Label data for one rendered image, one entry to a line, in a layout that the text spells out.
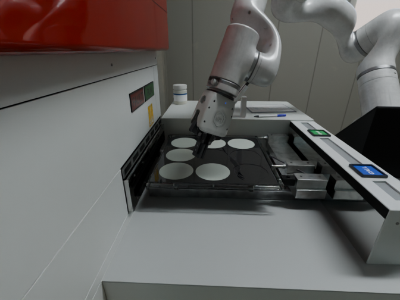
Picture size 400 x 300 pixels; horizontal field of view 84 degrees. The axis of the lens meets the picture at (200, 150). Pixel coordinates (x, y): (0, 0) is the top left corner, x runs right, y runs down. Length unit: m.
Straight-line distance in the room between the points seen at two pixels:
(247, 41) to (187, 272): 0.52
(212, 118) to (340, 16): 0.65
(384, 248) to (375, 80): 0.62
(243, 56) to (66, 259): 0.51
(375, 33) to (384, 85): 0.21
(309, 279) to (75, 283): 0.41
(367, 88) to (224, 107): 0.62
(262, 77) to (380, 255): 0.45
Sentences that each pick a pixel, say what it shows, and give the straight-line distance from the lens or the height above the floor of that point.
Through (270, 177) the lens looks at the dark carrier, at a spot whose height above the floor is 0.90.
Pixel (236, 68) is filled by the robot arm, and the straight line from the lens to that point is 0.56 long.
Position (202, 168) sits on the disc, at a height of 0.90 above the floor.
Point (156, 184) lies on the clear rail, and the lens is 0.60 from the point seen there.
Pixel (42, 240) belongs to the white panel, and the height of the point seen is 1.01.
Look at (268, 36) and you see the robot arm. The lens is 0.66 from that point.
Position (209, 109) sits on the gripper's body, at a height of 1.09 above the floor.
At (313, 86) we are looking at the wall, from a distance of 2.60.
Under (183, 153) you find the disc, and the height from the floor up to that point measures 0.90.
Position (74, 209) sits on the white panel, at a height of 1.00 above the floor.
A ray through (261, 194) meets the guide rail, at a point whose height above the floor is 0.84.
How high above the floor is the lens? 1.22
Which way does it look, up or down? 24 degrees down
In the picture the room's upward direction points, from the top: straight up
